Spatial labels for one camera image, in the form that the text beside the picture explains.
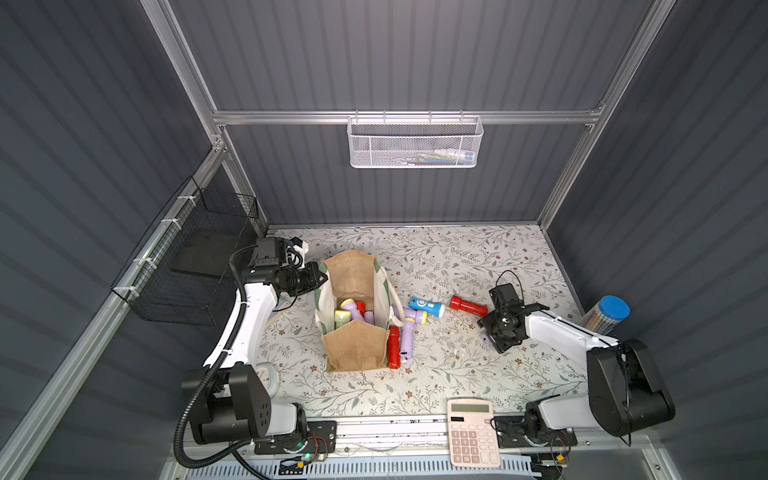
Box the white wire wall basket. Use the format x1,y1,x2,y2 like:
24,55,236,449
346,114,484,169

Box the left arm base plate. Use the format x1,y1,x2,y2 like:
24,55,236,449
254,420,338,455

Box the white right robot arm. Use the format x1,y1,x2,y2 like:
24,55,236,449
478,303,676,444

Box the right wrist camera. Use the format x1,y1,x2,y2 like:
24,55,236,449
489,283,521,313

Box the blue lid pencil tube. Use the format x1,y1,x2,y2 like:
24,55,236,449
579,295,631,335

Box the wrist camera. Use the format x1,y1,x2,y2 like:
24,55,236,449
489,283,521,313
249,237,309,268

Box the markers in wall basket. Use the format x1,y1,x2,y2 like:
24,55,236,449
401,148,476,168

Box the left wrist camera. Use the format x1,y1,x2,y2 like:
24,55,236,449
249,237,309,268

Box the pale green flashlight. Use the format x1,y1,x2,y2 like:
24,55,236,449
334,310,352,329

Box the red flashlight vertical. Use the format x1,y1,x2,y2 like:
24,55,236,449
387,326,401,370
449,295,489,317

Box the pink desk calculator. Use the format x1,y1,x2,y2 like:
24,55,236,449
446,398,501,469

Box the blue flashlight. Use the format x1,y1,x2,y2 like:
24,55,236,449
409,297,445,318

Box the purple flashlight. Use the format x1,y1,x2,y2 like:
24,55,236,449
340,298,364,321
404,308,428,325

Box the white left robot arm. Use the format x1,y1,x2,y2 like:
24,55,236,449
174,262,328,450

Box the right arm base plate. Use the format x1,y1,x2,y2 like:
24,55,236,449
490,415,578,450

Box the black wire side basket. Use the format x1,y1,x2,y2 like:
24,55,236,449
112,178,260,326

